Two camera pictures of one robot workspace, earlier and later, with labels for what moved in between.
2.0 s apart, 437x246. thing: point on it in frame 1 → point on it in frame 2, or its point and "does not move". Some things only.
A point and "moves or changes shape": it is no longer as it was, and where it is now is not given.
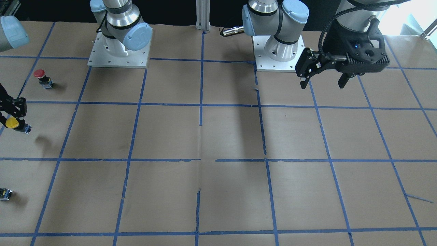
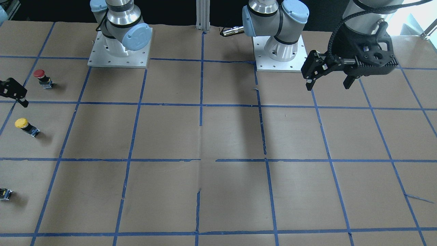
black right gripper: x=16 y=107 → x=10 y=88
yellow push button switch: x=12 y=123 moves or changes shape
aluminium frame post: x=203 y=9 does not move
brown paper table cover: x=201 y=148 does not move
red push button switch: x=45 y=81 does not move
